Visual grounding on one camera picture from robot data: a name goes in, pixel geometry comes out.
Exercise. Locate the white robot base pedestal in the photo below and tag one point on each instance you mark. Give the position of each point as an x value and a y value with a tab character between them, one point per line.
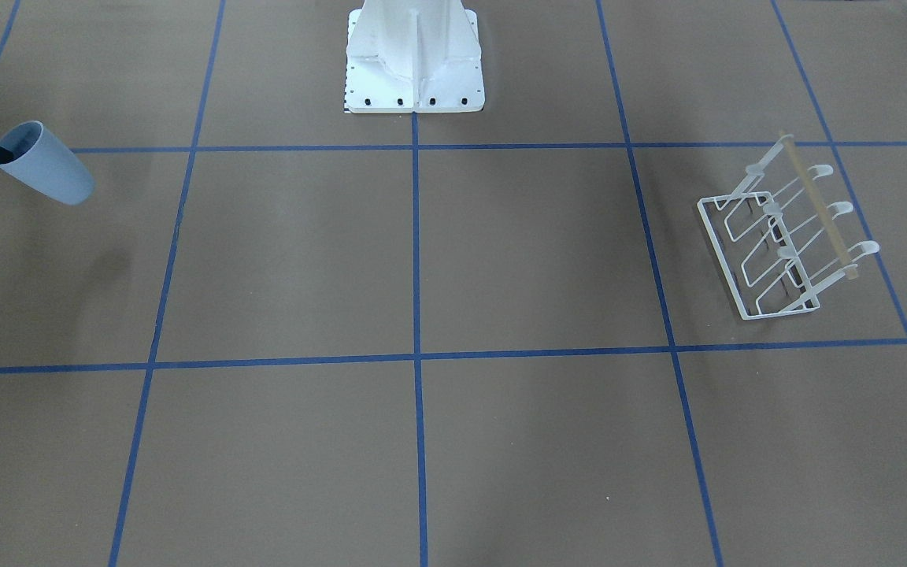
413	57

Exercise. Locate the white wire cup holder rack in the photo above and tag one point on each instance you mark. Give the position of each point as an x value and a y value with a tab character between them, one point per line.
777	238

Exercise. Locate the light blue plastic cup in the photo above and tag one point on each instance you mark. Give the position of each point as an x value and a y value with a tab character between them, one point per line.
46	164

